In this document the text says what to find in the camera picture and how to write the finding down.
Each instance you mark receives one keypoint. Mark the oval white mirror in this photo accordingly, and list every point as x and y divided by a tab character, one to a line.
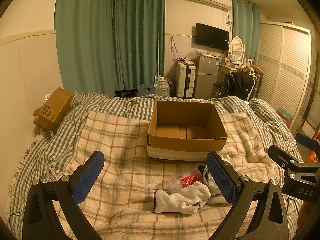
237	48

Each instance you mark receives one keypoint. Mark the beige plaid blanket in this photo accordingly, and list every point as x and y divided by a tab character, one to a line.
125	155

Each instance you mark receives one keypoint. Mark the clear plastic bag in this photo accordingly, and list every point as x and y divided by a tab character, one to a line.
192	55

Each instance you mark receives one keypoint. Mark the stool with teal lid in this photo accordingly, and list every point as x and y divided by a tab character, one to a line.
285	116

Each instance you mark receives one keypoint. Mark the white louvred wardrobe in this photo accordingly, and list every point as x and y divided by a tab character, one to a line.
282	72

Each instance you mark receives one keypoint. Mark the tissue packet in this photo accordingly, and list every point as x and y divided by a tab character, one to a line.
212	186

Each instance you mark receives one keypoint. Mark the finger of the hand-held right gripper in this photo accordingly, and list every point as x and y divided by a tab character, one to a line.
282	155
307	141

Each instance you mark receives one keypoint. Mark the closed cardboard box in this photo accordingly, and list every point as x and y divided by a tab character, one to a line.
53	110

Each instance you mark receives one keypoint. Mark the white pole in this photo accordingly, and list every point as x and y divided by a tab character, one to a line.
158	55

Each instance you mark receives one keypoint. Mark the silver fridge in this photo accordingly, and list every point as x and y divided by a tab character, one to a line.
206	76

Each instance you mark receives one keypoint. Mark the black wall television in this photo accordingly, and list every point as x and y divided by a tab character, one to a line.
212	36

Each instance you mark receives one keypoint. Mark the brown suitcase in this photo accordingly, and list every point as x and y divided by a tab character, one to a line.
257	80

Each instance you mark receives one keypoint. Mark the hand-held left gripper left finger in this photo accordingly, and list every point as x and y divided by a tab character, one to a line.
87	180

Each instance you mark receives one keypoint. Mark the small white sock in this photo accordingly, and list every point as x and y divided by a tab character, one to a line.
227	158

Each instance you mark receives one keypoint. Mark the cardboard box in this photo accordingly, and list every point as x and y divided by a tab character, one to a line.
53	110
186	140

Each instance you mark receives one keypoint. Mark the large white sock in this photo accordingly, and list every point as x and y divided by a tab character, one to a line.
180	200

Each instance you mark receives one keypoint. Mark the dressing table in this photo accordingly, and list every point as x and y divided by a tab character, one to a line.
225	73

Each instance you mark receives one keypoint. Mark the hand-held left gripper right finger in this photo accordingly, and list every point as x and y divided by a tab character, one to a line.
221	177

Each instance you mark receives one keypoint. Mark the narrow green curtain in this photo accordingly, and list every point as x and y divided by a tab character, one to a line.
246	27

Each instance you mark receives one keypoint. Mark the white suitcase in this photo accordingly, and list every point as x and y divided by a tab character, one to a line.
185	80

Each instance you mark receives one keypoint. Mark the clear plastic cup red label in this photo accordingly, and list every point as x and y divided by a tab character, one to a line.
188	180

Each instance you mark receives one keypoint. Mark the clear water jug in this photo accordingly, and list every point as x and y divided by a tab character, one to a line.
161	87

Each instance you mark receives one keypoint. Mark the black bag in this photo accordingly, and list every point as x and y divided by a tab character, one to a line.
126	93

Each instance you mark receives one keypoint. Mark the brown patterned cloth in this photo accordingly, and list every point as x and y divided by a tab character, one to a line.
245	69

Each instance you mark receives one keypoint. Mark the floral bag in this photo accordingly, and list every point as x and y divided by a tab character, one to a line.
171	86

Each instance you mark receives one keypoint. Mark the pack of plastic bottles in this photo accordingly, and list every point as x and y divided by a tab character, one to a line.
146	90

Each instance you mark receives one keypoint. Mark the black jacket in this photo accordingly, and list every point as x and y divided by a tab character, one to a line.
237	85

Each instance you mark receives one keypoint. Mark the wide green curtain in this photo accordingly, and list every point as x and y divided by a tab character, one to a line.
110	35

